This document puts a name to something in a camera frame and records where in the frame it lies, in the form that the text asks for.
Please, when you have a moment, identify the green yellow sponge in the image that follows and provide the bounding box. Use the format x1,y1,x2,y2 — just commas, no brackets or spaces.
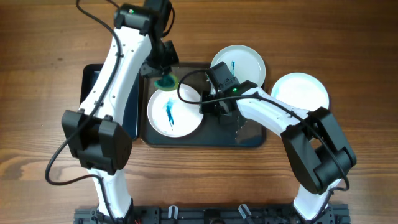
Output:
154,73,178,91

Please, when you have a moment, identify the white plate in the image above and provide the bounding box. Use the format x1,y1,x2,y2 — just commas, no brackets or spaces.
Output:
147,84,203,138

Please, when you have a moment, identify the white plate stained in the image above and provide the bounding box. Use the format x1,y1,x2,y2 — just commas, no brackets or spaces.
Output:
211,45,266,88
271,72,330,111

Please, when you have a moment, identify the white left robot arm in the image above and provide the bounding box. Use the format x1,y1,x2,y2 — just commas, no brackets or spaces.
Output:
62,1,178,223

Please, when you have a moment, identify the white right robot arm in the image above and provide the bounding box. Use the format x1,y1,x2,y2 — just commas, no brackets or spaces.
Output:
200,81,357,222

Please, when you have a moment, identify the black water tray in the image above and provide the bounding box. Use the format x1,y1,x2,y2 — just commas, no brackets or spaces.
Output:
80,64,144,141

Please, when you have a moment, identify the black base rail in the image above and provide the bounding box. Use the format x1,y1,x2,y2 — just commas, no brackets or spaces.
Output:
73,204,351,224

